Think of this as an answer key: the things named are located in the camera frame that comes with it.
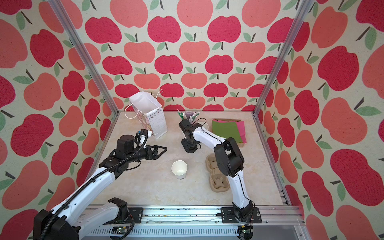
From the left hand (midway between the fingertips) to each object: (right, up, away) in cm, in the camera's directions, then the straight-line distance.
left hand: (164, 150), depth 76 cm
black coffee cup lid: (+13, 0, +11) cm, 17 cm away
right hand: (+15, +1, +22) cm, 27 cm away
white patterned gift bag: (-16, +25, +32) cm, 44 cm away
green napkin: (+40, +10, +29) cm, 50 cm away
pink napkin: (+51, +11, +32) cm, 61 cm away
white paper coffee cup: (+7, -13, +13) cm, 19 cm away
